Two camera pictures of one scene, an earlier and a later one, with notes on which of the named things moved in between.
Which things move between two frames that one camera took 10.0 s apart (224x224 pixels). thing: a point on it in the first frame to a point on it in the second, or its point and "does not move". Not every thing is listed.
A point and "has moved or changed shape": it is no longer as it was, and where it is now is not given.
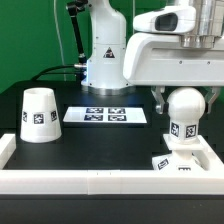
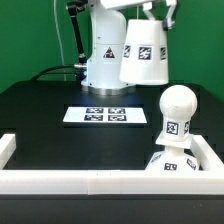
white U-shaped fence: (13, 180) does not move
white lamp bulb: (185, 107) has moved or changed shape
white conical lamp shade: (40, 116) has moved or changed shape
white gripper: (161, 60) to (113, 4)
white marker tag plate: (106, 114) does not move
